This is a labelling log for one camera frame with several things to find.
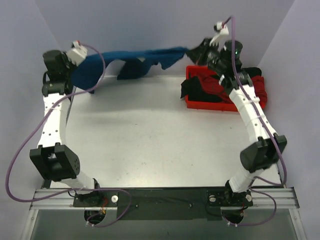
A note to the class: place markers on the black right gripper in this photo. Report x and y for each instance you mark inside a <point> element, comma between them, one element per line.
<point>203,51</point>

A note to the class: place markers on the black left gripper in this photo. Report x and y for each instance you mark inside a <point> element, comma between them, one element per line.
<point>70,67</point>

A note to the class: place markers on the blue t shirt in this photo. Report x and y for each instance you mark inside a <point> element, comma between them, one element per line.
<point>136,64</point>

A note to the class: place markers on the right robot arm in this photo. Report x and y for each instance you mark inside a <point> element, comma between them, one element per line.
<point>265,144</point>

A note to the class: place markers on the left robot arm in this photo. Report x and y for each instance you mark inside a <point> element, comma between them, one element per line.
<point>53,159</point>

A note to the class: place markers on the red t shirt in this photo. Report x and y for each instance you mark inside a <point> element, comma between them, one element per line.
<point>210,90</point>

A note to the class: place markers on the black t shirt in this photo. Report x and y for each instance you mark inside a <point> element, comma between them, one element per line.
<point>190,86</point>

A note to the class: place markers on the red plastic bin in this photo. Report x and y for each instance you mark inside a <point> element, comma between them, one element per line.
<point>206,105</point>

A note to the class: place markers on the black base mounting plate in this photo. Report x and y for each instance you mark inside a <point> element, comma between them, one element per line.
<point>170,203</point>

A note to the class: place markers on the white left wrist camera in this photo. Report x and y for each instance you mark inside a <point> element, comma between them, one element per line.
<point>77,54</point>

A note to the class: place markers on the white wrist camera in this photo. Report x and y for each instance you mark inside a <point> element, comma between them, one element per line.
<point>220,31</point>
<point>77,54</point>

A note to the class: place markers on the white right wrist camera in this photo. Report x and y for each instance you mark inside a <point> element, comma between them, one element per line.
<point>220,31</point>

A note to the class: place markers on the aluminium front rail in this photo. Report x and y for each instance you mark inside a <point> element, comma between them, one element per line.
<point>262,198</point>

